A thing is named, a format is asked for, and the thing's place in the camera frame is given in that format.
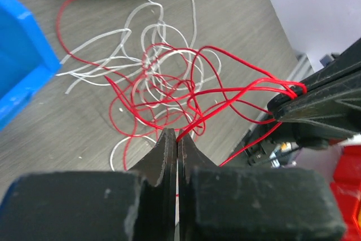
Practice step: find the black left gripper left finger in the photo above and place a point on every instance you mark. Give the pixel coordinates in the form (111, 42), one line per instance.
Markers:
(138, 204)

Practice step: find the blue plastic compartment bin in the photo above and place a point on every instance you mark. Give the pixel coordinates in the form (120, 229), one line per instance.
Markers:
(27, 60)

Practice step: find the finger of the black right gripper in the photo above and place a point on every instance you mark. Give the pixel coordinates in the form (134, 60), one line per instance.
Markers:
(346, 64)
(324, 114)

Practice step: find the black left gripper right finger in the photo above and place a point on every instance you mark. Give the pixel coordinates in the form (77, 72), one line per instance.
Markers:
(221, 203)

